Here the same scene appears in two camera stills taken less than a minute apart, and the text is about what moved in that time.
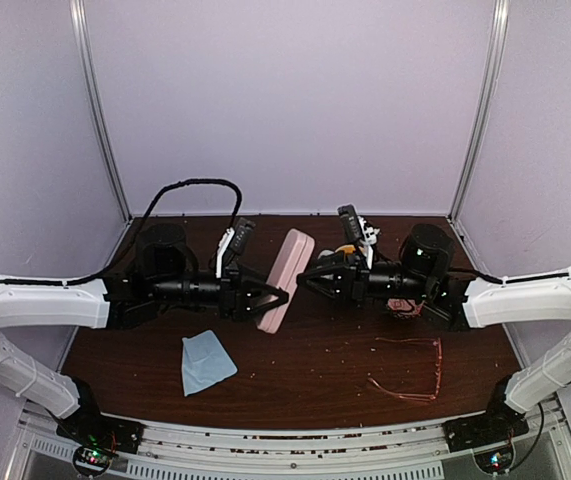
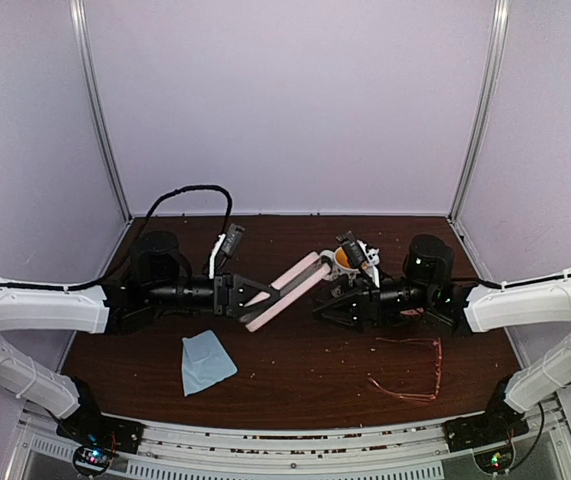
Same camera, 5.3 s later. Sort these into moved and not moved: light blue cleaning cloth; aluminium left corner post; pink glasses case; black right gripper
Moved: black right gripper; pink glasses case
Not moved: light blue cleaning cloth; aluminium left corner post
